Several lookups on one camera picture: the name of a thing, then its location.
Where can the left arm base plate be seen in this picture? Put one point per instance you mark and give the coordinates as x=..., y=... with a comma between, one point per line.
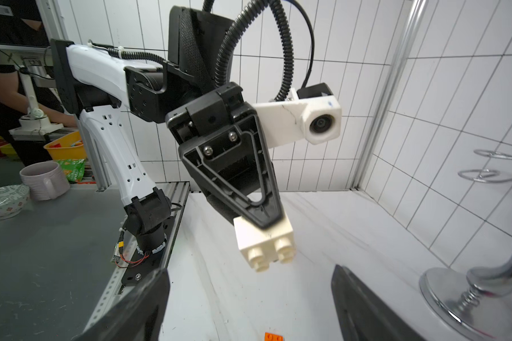
x=160, y=260

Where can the patterned bowl on bench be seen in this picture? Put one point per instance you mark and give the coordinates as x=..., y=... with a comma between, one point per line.
x=13, y=199

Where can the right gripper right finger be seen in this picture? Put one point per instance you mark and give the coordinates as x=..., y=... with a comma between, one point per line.
x=362, y=315

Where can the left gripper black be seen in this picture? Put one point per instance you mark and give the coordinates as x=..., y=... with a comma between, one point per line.
x=223, y=148

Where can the aluminium mounting rail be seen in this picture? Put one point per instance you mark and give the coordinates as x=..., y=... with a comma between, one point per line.
x=145, y=244

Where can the green snack packet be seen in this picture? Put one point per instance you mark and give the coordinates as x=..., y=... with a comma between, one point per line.
x=74, y=169

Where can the long orange lego brick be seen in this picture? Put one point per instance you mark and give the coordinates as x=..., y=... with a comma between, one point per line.
x=273, y=337

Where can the chrome glass holder stand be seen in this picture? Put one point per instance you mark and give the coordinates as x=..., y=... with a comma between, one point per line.
x=469, y=228

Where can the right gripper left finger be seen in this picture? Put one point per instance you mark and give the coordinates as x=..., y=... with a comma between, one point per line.
x=139, y=315

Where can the cream white lego brick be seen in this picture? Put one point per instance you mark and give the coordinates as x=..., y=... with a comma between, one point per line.
x=260, y=248

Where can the grey mug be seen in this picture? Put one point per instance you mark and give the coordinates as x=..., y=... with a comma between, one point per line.
x=46, y=180

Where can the person in black shirt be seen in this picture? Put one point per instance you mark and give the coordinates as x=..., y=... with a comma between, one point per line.
x=24, y=27

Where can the yellow bowl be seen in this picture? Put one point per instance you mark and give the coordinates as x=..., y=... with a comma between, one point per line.
x=69, y=146

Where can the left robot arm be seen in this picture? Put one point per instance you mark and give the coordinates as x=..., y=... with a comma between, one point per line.
x=201, y=46

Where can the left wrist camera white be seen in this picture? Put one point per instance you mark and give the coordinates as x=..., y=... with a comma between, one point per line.
x=312, y=114

